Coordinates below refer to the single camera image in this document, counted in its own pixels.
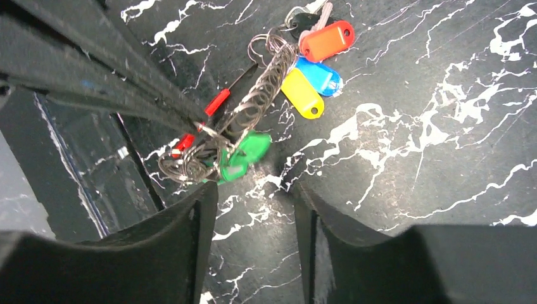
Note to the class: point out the keyring with coloured tags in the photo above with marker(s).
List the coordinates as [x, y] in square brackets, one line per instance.
[298, 50]

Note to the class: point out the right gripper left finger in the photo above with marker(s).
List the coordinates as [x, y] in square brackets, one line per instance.
[163, 259]

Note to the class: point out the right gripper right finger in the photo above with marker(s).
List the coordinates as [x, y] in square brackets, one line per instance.
[345, 261]

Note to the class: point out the green tagged key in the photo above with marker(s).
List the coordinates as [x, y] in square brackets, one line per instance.
[251, 150]

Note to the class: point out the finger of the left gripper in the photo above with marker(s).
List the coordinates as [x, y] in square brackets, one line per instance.
[30, 59]
[87, 27]

